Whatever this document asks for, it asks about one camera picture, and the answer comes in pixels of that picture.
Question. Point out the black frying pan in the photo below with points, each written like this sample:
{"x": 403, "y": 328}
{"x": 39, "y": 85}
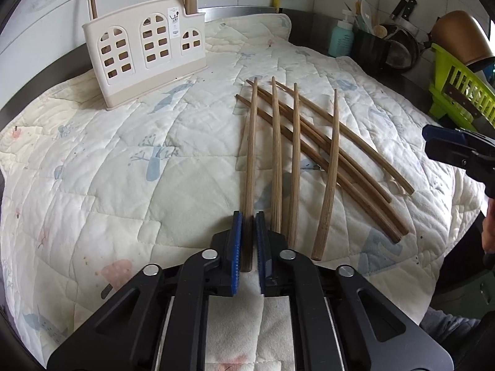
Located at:
{"x": 402, "y": 48}

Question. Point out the person's right hand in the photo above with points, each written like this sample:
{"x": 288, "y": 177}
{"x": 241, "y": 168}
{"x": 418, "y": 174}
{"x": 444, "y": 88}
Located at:
{"x": 489, "y": 228}

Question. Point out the cream plastic utensil holder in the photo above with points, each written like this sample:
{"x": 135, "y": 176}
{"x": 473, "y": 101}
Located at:
{"x": 134, "y": 65}

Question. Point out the teal soap bottle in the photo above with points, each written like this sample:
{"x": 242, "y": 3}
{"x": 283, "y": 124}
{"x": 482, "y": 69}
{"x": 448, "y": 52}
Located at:
{"x": 341, "y": 40}

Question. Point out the person's grey clothing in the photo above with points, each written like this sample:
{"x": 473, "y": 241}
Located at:
{"x": 448, "y": 332}

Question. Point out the white quilted printed mat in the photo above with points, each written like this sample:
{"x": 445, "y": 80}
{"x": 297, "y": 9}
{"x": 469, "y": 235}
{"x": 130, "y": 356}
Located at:
{"x": 135, "y": 181}

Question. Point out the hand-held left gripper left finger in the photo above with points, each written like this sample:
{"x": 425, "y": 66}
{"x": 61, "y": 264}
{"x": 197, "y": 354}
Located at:
{"x": 236, "y": 247}

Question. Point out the green plastic dish rack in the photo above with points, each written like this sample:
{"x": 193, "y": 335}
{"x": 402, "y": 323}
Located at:
{"x": 456, "y": 75}

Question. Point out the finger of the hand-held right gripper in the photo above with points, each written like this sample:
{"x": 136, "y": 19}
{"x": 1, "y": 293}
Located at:
{"x": 448, "y": 152}
{"x": 452, "y": 139}

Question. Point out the white spatula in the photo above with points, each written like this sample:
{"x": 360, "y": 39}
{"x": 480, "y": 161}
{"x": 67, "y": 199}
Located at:
{"x": 366, "y": 13}

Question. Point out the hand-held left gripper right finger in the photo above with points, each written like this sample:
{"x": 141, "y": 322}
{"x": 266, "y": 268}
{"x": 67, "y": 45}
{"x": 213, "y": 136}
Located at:
{"x": 261, "y": 247}

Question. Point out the black utensil container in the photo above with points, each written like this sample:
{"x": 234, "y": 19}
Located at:
{"x": 370, "y": 52}

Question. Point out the bunch of wooden chopsticks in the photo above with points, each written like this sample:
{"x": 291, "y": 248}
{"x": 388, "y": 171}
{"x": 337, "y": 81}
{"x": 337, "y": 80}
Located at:
{"x": 294, "y": 162}

